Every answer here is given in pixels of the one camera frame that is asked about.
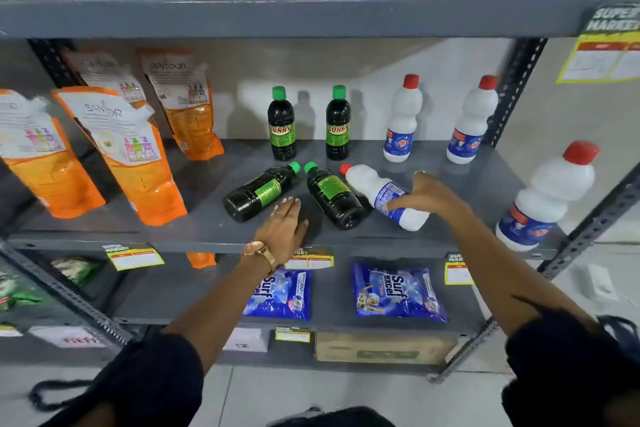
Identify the white bottle red cap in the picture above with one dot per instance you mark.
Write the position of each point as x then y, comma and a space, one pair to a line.
472, 121
404, 116
372, 186
547, 196

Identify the person's right hand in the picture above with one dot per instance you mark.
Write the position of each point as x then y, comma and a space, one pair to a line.
436, 199

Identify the person's left thumb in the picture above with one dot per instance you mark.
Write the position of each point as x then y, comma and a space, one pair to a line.
302, 234

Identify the yellow shelf price tag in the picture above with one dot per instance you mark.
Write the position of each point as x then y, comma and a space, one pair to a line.
457, 271
311, 258
292, 335
134, 257

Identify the green packet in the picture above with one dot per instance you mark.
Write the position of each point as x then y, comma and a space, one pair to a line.
76, 270
15, 294

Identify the small white box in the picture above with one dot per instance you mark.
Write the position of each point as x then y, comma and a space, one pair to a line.
247, 340

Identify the person's left forearm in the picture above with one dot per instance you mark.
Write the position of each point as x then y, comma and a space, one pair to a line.
220, 311

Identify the gold wristwatch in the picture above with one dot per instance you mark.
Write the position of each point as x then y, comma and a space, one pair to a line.
260, 251

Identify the black left sleeve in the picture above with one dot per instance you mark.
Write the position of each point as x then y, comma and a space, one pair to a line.
145, 386

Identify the person's right forearm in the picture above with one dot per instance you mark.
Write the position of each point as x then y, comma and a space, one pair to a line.
505, 266

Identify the white wall socket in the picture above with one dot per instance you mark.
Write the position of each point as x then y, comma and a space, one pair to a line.
599, 282

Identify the dark bottle green cap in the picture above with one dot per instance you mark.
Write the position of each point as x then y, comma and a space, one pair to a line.
282, 126
335, 196
255, 194
338, 126

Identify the orange refill pouch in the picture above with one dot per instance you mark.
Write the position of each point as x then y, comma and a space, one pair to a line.
201, 260
187, 111
135, 161
45, 166
107, 72

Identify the blue detergent packet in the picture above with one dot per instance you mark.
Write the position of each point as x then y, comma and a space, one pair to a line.
397, 291
282, 294

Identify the grey metal shelving rack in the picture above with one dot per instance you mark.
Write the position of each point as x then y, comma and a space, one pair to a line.
210, 226

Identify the person's left hand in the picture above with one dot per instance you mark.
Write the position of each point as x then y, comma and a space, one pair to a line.
280, 236

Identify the black sleeve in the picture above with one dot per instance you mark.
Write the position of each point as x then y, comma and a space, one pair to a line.
145, 386
565, 376

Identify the brown cardboard box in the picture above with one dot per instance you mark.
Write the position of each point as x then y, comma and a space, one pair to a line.
385, 349

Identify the large yellow shelf sign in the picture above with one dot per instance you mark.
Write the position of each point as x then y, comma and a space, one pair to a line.
602, 49

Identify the person's right thumb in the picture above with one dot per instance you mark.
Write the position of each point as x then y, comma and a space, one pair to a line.
401, 203

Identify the black right sleeve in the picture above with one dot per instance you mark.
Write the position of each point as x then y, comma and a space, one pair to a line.
565, 376

